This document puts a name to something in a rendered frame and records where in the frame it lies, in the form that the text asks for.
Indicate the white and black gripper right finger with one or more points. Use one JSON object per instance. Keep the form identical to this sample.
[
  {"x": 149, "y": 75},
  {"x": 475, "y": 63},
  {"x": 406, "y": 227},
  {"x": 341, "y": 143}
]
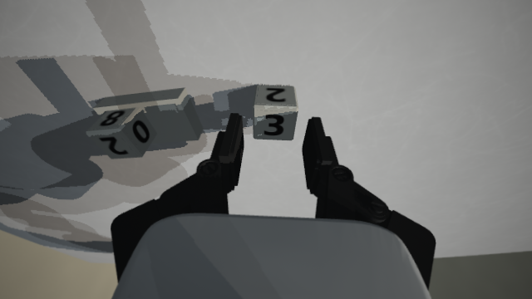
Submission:
[{"x": 346, "y": 199}]

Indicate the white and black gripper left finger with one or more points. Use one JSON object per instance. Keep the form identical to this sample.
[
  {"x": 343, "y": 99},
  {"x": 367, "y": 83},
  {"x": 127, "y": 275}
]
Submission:
[{"x": 206, "y": 191}]

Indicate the grey calendar digit cube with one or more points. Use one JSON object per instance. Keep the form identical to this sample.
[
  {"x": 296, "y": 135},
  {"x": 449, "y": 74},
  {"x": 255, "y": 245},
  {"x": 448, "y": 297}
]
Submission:
[
  {"x": 125, "y": 133},
  {"x": 275, "y": 111}
]

